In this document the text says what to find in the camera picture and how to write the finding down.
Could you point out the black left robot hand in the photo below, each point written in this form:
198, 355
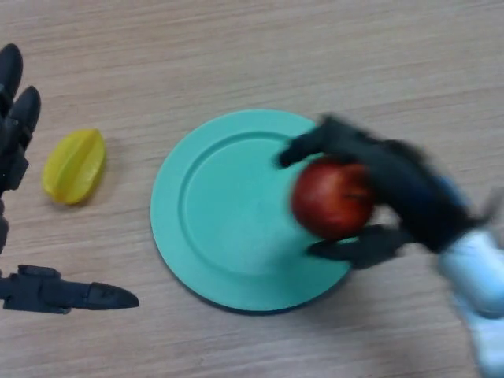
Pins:
15, 138

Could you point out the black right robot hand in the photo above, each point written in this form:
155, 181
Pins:
409, 185

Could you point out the red apple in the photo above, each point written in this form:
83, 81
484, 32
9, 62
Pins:
330, 201

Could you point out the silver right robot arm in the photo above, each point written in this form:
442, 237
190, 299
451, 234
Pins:
480, 275

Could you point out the green round plate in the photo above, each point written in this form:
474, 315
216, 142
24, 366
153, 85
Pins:
228, 220

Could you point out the yellow starfruit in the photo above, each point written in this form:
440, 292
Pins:
75, 165

